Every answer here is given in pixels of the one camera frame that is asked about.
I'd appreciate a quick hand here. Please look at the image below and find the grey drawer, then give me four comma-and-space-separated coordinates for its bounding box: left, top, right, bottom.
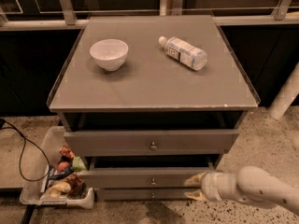
80, 155, 218, 189
64, 129, 239, 157
95, 188, 194, 201

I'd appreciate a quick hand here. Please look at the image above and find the metal window rail frame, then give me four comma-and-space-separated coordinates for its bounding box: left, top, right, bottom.
0, 0, 299, 30

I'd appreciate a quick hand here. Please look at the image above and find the black cable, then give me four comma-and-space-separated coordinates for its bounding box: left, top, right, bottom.
0, 118, 51, 183

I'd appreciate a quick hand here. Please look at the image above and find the brown snack bag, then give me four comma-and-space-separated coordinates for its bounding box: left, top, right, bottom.
46, 175, 84, 197

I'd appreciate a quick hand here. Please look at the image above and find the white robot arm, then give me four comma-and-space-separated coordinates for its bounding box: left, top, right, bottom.
184, 166, 299, 216

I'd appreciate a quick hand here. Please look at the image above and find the grey bottom drawer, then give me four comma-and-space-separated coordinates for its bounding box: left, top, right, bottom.
95, 188, 194, 201

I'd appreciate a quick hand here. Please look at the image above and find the white ceramic bowl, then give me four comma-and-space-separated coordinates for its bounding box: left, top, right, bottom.
90, 39, 129, 71

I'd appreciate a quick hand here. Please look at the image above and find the clear plastic water bottle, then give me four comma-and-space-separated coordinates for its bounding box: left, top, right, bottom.
158, 36, 207, 71

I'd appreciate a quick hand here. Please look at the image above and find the green snack packet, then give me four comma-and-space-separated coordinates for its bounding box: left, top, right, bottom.
72, 156, 86, 172

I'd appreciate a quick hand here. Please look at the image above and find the red snack packet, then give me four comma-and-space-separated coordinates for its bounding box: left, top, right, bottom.
60, 146, 75, 160

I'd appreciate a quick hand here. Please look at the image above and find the grey top drawer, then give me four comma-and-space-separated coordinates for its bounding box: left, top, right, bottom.
64, 129, 239, 157

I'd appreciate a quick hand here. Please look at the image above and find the white pole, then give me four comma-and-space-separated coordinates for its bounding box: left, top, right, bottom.
268, 63, 299, 119

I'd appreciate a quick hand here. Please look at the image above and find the blue snack packet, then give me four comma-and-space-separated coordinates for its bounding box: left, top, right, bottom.
47, 166, 72, 180

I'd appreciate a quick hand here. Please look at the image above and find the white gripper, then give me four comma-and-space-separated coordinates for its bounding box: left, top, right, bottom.
184, 172, 222, 202

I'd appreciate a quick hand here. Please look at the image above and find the clear plastic storage bin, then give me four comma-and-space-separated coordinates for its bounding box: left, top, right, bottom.
20, 126, 94, 209

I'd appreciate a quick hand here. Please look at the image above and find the grey drawer cabinet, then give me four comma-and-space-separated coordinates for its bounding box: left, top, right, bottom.
46, 15, 261, 202

